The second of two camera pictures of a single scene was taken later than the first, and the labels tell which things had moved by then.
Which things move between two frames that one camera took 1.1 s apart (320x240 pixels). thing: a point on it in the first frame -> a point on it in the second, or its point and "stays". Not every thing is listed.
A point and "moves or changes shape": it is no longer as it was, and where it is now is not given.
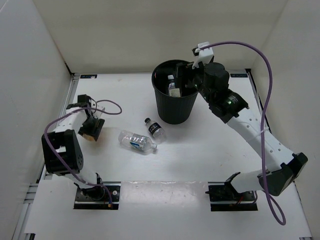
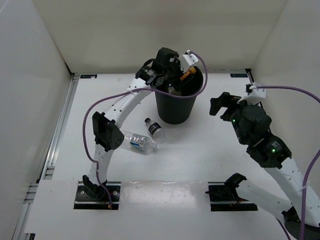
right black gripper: (182, 71) -> (225, 100)
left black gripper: (99, 128) -> (177, 83)
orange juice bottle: (88, 137) moves or changes shape
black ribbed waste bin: (173, 110) stays
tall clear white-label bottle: (173, 91) stays
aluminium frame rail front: (19, 233) stays
